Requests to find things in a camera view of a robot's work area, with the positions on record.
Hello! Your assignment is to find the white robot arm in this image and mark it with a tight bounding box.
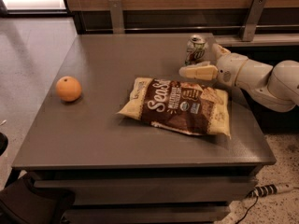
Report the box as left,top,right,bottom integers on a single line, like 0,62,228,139
179,44,299,112

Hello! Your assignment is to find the dark chair seat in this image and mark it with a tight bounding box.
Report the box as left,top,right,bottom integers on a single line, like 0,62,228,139
0,175,75,224

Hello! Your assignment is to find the grey lower drawer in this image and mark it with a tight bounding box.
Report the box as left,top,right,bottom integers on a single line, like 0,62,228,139
64,206,230,224

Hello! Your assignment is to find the grey metal bracket left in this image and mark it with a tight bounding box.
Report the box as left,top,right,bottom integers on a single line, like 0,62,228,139
108,0,125,34

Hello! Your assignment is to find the white power strip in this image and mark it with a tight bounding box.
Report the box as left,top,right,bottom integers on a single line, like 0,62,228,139
247,183,294,198

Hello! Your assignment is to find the green white 7up can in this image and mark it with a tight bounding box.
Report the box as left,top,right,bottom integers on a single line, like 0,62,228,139
185,35,208,65

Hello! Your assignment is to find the orange fruit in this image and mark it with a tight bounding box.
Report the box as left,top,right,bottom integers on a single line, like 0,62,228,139
55,77,82,102

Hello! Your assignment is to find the black power cable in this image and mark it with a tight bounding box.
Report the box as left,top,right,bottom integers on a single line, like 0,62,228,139
235,196,260,224

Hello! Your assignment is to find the brown yellow chip bag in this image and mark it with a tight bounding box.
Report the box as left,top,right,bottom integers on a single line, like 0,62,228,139
119,77,230,136

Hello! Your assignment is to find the grey metal bracket right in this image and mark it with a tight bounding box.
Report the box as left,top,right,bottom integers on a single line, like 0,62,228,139
240,0,267,42

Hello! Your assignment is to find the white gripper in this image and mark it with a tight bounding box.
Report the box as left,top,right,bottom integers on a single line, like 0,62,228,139
178,43,249,87

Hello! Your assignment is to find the grey metal bracket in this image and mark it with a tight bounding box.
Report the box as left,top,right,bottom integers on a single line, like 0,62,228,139
108,0,125,34
240,0,267,42

